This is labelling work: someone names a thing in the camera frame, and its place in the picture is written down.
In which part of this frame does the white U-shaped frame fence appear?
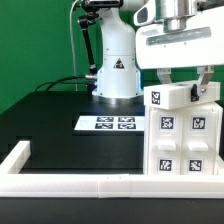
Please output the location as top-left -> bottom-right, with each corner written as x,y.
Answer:
0,141 -> 224,199

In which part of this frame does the grey thin cable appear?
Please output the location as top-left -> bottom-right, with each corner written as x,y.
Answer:
68,0 -> 81,92

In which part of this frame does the black cable bundle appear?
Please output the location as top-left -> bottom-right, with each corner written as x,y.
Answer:
34,75 -> 98,93

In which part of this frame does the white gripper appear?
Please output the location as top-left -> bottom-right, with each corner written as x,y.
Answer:
136,9 -> 224,102

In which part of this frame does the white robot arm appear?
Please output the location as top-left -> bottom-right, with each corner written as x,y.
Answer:
89,0 -> 224,101

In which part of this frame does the white cabinet door panel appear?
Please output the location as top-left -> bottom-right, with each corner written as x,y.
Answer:
181,112 -> 217,175

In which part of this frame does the white cabinet body box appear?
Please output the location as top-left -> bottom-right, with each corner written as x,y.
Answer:
143,102 -> 223,175

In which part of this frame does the white cabinet top block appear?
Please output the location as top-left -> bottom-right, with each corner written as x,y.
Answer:
144,80 -> 220,110

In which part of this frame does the base marker tag sheet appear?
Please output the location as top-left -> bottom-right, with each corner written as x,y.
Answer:
74,116 -> 144,131

